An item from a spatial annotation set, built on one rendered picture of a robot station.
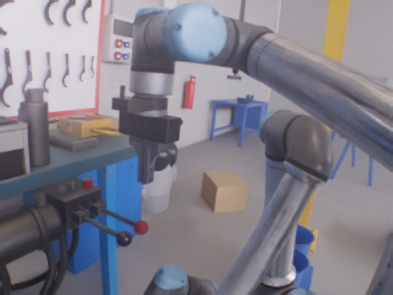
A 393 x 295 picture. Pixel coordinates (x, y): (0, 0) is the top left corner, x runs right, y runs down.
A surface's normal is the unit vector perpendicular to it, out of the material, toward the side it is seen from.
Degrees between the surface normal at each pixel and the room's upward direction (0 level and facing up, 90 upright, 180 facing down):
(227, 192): 90
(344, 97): 76
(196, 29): 90
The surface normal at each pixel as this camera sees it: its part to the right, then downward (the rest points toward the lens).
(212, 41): 0.45, 0.27
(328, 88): -0.75, -0.16
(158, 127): -0.47, 0.18
